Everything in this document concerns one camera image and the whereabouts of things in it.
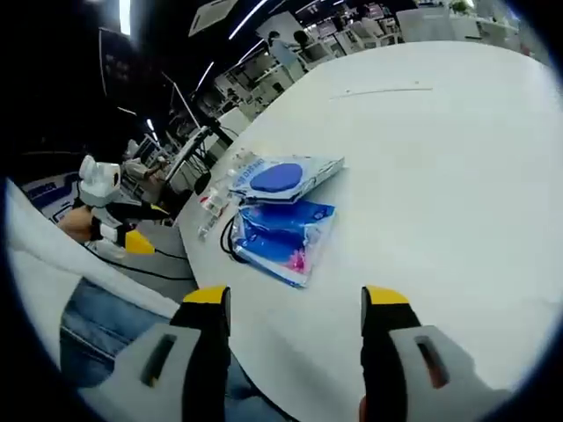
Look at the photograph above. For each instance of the person's white shirt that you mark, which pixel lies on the person's white shirt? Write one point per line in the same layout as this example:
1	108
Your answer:
48	272

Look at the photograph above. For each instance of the white table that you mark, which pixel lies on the white table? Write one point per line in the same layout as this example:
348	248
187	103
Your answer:
440	184

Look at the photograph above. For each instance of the person's right hand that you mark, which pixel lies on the person's right hand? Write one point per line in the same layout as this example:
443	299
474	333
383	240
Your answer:
363	409

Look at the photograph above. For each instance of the thin white strip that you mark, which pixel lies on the thin white strip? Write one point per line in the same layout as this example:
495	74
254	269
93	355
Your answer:
382	91

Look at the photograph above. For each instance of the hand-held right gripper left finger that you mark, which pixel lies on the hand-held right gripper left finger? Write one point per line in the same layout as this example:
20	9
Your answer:
145	373

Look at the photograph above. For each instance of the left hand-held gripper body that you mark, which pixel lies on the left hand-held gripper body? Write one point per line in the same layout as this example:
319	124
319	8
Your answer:
100	182

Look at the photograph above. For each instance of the large packet with blue oval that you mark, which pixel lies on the large packet with blue oval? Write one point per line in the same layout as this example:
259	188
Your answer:
281	178

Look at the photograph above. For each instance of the person's left hand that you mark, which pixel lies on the person's left hand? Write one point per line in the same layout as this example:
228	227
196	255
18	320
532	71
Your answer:
74	222

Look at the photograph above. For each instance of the small blue packet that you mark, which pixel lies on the small blue packet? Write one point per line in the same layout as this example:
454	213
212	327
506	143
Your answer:
281	237

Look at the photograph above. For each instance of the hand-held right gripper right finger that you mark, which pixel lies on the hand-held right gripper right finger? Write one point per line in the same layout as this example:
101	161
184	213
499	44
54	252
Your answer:
409	378

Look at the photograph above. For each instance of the clear plastic water bottle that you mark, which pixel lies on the clear plastic water bottle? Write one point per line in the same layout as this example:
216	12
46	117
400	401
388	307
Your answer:
212	211

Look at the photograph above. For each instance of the black tripod stand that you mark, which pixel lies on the black tripod stand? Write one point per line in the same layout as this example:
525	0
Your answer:
193	145

